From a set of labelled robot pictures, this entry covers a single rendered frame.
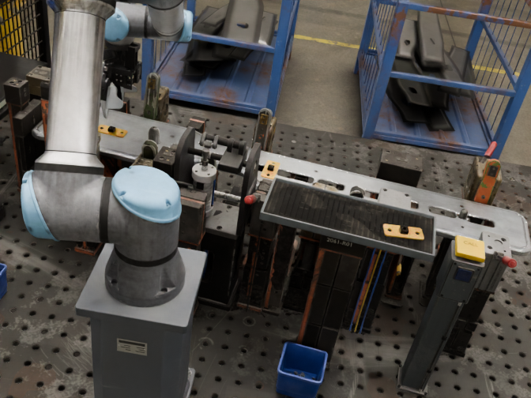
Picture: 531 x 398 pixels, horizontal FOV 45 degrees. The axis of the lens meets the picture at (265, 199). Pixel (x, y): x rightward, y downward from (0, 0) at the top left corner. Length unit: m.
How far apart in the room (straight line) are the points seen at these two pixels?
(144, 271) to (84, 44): 0.40
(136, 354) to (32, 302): 0.57
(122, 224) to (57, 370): 0.62
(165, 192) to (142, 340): 0.31
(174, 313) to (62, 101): 0.42
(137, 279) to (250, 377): 0.55
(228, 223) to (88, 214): 0.58
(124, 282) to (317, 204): 0.46
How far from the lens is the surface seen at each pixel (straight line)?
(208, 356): 1.64
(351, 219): 1.37
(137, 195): 1.07
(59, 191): 1.10
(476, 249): 1.40
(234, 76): 4.09
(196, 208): 1.46
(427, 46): 3.92
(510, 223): 1.82
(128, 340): 1.25
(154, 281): 1.17
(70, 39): 1.14
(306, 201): 1.39
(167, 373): 1.31
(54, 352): 1.68
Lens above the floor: 1.98
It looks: 37 degrees down
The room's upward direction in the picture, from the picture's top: 9 degrees clockwise
